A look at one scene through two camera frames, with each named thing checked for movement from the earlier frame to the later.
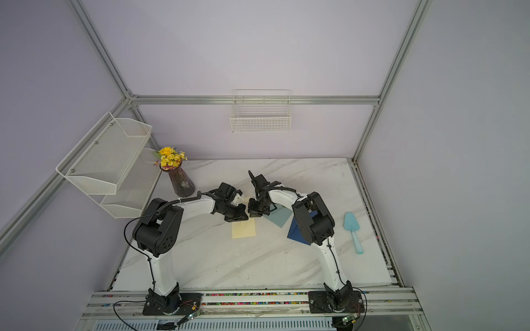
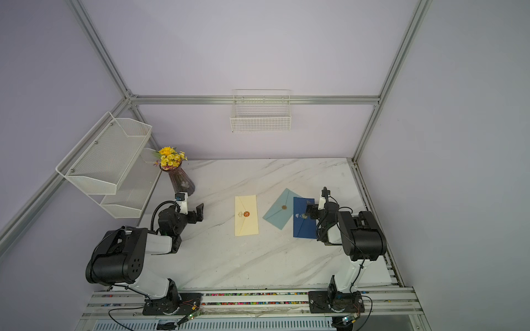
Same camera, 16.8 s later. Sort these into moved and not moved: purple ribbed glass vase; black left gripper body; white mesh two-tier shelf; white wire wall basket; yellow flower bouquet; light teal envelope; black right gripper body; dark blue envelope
Moved: dark blue envelope; black right gripper body; black left gripper body
Not moved: purple ribbed glass vase; white wire wall basket; white mesh two-tier shelf; light teal envelope; yellow flower bouquet
